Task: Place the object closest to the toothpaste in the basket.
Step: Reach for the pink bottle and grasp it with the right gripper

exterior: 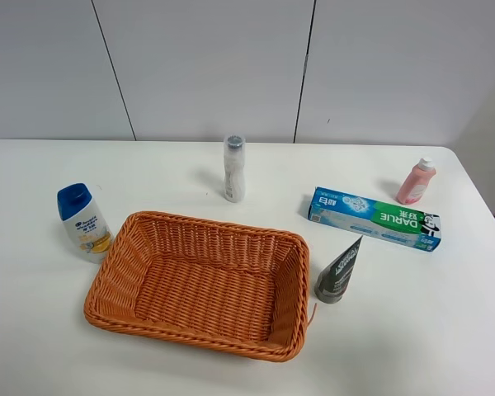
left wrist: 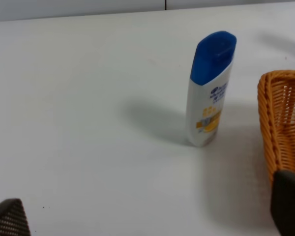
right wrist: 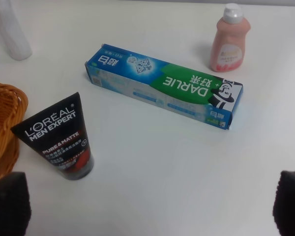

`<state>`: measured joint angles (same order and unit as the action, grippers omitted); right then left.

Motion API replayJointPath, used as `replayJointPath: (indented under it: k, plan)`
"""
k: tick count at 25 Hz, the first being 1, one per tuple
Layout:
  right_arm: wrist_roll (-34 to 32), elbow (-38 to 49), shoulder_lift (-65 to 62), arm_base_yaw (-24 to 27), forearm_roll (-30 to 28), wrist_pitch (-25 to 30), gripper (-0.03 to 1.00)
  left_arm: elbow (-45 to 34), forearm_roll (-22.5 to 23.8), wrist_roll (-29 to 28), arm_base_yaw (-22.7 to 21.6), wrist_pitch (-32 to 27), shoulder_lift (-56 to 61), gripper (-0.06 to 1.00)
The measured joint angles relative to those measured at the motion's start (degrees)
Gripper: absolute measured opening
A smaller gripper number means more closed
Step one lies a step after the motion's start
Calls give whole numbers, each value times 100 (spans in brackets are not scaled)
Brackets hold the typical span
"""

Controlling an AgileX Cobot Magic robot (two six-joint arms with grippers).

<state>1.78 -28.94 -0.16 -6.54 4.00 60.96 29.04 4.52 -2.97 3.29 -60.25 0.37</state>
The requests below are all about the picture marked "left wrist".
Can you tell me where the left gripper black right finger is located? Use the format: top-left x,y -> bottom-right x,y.
270,170 -> 295,236

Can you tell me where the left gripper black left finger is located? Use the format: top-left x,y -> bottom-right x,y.
0,198 -> 31,236

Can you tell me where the orange wicker basket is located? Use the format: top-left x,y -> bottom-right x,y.
258,70 -> 295,182

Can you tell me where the white shampoo bottle blue cap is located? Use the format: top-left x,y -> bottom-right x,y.
185,31 -> 236,147

